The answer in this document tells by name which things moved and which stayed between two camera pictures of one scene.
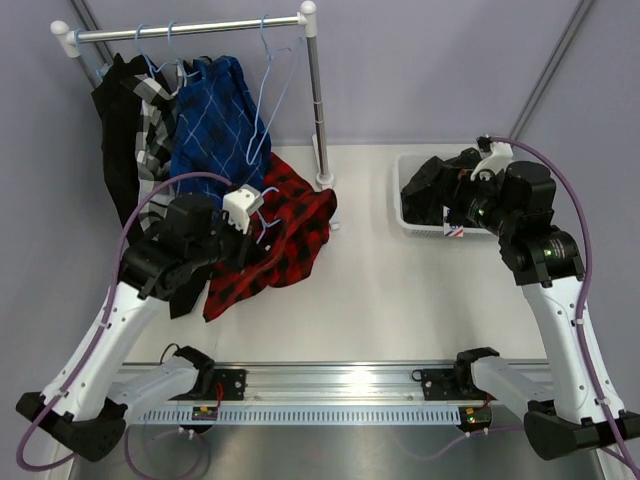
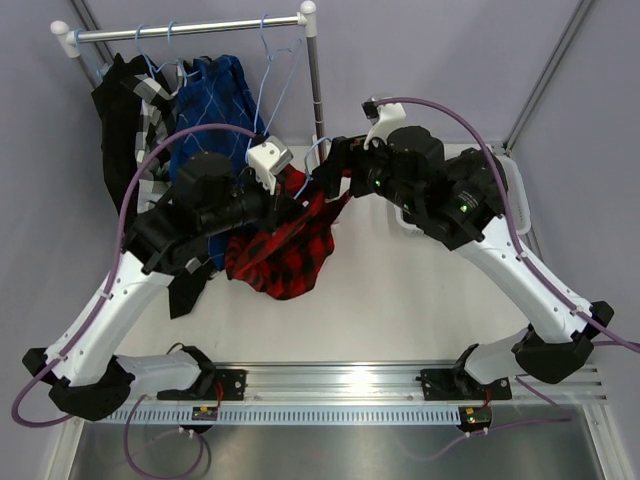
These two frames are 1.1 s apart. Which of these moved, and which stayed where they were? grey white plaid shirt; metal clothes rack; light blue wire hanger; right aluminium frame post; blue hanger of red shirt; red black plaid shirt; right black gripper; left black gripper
Moved: right black gripper; red black plaid shirt; blue hanger of red shirt; left black gripper
Stayed: light blue wire hanger; metal clothes rack; right aluminium frame post; grey white plaid shirt
